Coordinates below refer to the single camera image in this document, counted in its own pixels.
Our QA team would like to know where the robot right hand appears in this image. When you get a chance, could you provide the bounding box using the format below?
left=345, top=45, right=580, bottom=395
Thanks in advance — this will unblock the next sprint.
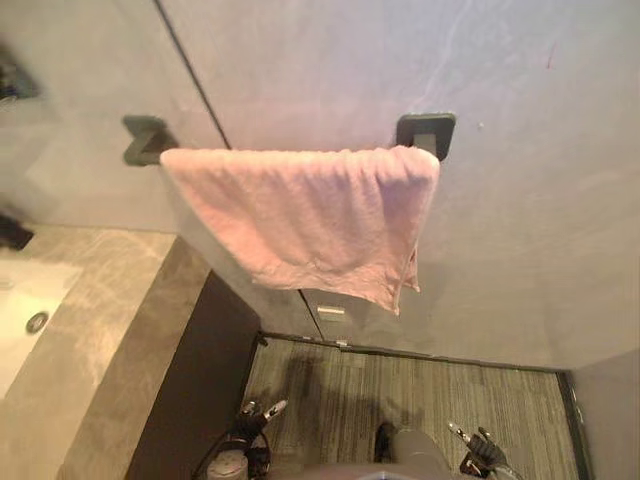
left=447, top=418, right=507, bottom=472

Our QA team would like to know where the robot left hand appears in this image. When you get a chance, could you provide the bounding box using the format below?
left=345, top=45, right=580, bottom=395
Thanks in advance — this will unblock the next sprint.
left=233, top=397, right=290, bottom=452

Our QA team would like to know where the robot silver leg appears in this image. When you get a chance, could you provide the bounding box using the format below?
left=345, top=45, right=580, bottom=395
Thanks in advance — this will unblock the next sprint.
left=391, top=429, right=447, bottom=480

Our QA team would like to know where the robot grey torso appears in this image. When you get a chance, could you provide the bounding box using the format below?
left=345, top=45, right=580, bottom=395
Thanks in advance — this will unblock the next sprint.
left=298, top=460, right=401, bottom=480

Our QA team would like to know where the pink terry towel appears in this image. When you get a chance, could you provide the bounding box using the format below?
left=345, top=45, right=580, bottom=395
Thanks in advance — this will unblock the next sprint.
left=159, top=144, right=441, bottom=317

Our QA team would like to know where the silver sink drain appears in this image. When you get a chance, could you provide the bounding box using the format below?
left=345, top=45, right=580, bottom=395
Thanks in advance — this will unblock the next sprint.
left=25, top=310, right=51, bottom=334

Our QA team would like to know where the white sink basin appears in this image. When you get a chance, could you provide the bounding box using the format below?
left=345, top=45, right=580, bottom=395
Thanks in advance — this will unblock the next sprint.
left=0, top=258, right=85, bottom=401

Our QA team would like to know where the black faucet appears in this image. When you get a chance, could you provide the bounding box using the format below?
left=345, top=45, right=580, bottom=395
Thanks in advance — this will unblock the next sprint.
left=0, top=212, right=36, bottom=252

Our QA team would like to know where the black wall towel bar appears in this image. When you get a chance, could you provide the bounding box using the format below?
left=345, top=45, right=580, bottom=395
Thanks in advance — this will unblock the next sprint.
left=122, top=113, right=458, bottom=169

